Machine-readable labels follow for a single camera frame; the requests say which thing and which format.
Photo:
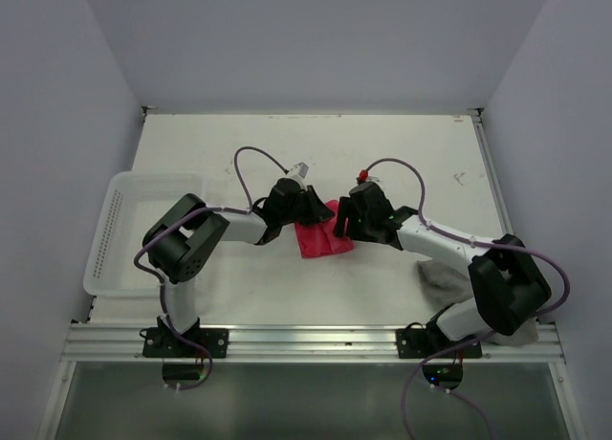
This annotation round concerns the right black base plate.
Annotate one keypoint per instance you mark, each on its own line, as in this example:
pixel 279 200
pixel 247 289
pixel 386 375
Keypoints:
pixel 418 341

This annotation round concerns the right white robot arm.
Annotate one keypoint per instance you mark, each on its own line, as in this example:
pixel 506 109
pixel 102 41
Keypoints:
pixel 507 286

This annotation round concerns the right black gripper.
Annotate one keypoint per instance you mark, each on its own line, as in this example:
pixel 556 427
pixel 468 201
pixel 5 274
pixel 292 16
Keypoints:
pixel 347 209

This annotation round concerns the clear plastic basket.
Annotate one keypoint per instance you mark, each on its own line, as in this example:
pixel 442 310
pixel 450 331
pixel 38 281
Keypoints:
pixel 134 202

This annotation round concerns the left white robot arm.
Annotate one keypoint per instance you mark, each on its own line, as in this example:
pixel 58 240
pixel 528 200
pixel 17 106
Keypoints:
pixel 177 247

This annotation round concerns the aluminium mounting rail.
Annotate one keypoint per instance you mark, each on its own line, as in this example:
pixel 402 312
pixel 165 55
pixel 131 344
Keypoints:
pixel 121 343

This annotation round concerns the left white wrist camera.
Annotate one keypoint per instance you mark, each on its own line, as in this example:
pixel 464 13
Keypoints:
pixel 298 171

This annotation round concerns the pink towel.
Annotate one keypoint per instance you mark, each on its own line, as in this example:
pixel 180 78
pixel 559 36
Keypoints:
pixel 319 240

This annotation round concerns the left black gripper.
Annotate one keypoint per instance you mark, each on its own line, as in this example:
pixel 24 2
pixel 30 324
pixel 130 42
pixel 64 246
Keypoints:
pixel 317 210

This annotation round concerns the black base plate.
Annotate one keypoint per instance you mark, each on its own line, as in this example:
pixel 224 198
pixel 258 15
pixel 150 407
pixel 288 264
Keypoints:
pixel 160 343
pixel 418 341

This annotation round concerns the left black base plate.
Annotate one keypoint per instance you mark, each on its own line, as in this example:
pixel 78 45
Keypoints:
pixel 160 343

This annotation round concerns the grey towel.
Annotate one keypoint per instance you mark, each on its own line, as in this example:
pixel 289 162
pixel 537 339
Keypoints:
pixel 443 286

